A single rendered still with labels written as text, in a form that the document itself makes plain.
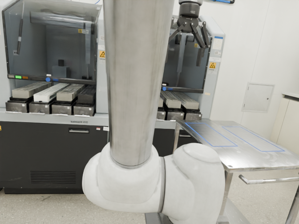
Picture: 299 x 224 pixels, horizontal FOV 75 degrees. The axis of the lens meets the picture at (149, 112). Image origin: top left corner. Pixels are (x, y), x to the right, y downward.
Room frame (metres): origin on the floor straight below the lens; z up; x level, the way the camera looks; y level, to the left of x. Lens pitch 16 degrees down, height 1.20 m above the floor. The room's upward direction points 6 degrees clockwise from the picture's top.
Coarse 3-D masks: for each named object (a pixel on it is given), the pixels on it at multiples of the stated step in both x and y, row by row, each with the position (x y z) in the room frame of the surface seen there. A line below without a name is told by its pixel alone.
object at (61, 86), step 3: (57, 84) 1.87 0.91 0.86; (60, 84) 1.89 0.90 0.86; (63, 84) 1.90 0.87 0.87; (66, 84) 1.91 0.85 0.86; (69, 84) 1.97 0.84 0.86; (51, 87) 1.70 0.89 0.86; (54, 87) 1.72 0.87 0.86; (57, 87) 1.73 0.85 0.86; (60, 87) 1.75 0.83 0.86; (63, 87) 1.76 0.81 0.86; (66, 87) 1.97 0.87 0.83
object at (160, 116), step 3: (159, 111) 1.48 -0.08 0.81; (162, 111) 1.48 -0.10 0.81; (159, 114) 1.47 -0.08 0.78; (162, 114) 1.47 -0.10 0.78; (165, 114) 1.48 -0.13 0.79; (156, 117) 1.47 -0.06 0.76; (159, 117) 1.47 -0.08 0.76; (162, 117) 1.48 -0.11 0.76; (156, 120) 1.42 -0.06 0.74; (159, 120) 1.43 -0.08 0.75; (162, 120) 1.43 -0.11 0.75
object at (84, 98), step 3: (78, 96) 1.45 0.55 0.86; (81, 96) 1.45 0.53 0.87; (84, 96) 1.46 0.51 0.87; (87, 96) 1.46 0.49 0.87; (90, 96) 1.46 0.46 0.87; (78, 99) 1.45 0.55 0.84; (81, 99) 1.45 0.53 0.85; (84, 99) 1.46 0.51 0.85; (87, 99) 1.46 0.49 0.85; (90, 99) 1.46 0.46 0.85; (90, 102) 1.46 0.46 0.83
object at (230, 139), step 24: (192, 120) 1.27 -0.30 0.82; (216, 120) 1.33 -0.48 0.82; (216, 144) 0.90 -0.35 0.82; (240, 144) 0.93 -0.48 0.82; (264, 144) 0.97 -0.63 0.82; (240, 168) 0.69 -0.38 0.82; (264, 168) 0.72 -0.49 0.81; (288, 168) 0.75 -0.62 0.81; (240, 216) 1.04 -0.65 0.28; (288, 216) 0.81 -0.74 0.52
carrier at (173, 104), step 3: (168, 102) 1.56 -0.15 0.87; (171, 102) 1.56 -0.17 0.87; (174, 102) 1.57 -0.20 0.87; (177, 102) 1.57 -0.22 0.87; (180, 102) 1.57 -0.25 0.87; (168, 105) 1.56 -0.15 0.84; (171, 105) 1.56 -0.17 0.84; (174, 105) 1.57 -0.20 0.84; (177, 105) 1.57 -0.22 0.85; (180, 105) 1.57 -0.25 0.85
